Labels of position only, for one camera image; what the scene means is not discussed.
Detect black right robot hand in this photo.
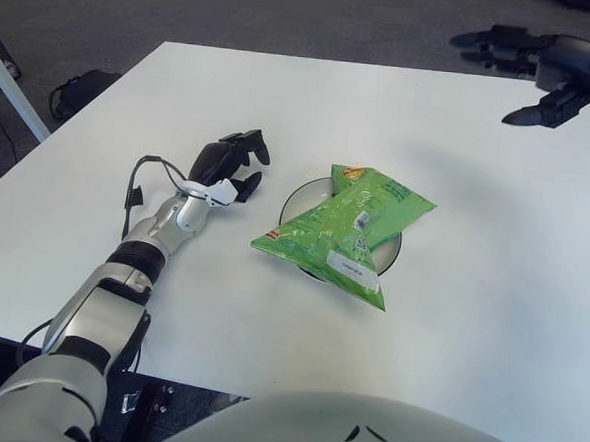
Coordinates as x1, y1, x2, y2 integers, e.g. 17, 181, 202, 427
443, 20, 590, 133

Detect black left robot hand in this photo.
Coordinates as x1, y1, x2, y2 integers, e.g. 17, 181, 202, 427
187, 124, 275, 205

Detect green snack bag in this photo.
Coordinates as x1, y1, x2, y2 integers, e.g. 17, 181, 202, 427
246, 157, 440, 316

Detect white plate black rim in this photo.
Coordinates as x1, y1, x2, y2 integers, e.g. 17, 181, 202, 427
274, 175, 408, 290

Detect black backpack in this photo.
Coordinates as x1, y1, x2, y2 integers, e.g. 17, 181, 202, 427
47, 66, 123, 124

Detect white table leg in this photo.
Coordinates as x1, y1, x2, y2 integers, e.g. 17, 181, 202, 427
0, 36, 58, 145

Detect grey robot torso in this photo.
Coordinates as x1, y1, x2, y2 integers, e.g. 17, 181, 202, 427
144, 380, 586, 442

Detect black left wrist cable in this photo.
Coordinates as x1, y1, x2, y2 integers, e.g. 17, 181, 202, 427
120, 154, 193, 246

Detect metal table bracket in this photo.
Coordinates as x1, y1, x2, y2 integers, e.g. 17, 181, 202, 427
118, 381, 174, 426

